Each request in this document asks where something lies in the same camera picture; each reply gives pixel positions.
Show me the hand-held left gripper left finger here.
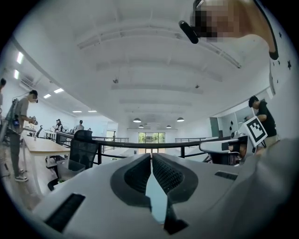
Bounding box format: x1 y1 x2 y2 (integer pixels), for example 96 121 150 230
32 153 162 239

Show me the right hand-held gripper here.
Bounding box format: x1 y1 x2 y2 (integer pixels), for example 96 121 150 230
199 115 269 166

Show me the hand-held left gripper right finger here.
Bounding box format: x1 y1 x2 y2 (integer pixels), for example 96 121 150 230
151 152 244 239

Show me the gray storage bin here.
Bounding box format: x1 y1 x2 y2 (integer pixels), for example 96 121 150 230
56 159 86 182

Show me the large glass window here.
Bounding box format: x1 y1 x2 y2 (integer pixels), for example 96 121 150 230
138 132 166 143

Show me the black mesh office chair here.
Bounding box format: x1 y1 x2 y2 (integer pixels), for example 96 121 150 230
48 130 99 192

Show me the wooden desk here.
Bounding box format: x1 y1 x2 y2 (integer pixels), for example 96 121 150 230
22 134 71 155

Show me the person's head and neck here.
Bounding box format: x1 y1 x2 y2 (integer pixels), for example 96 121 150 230
193 0 278 59

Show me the black head-worn camera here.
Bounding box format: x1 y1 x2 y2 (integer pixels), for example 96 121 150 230
178 20 199 44

